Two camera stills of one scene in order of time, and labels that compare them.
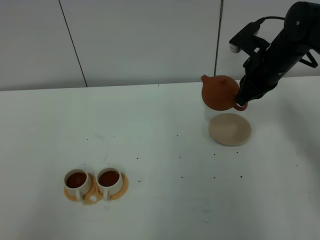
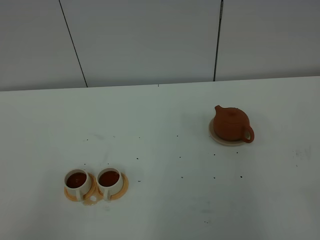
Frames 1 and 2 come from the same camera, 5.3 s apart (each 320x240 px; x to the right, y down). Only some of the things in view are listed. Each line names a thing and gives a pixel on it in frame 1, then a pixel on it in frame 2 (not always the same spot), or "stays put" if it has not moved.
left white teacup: (78, 180) stays put
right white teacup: (110, 180) stays put
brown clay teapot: (220, 92) → (232, 124)
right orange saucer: (100, 195) stays put
